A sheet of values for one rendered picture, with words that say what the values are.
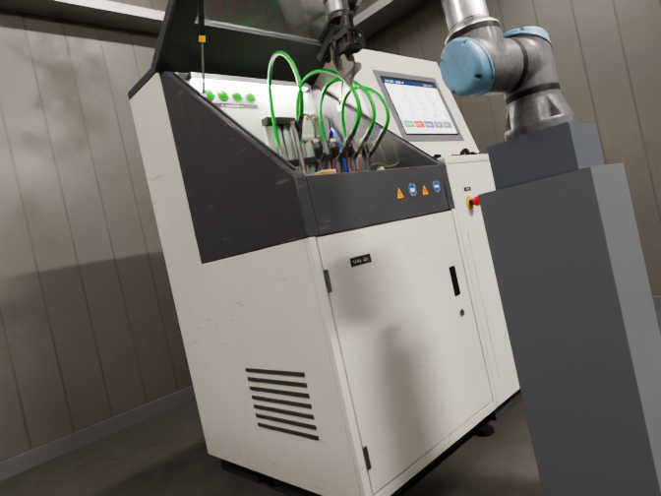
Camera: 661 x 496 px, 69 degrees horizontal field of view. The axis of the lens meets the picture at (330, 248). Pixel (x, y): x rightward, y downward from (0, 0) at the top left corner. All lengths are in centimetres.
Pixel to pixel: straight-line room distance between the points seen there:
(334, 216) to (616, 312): 68
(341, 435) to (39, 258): 208
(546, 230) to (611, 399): 36
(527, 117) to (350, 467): 95
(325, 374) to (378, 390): 16
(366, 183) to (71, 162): 208
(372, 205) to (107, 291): 199
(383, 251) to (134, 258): 200
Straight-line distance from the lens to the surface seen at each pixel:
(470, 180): 188
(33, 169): 306
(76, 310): 299
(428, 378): 153
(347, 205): 133
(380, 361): 137
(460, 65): 109
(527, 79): 117
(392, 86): 220
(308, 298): 126
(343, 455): 136
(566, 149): 110
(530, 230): 110
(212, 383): 184
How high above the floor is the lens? 76
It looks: level
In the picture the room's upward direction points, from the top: 12 degrees counter-clockwise
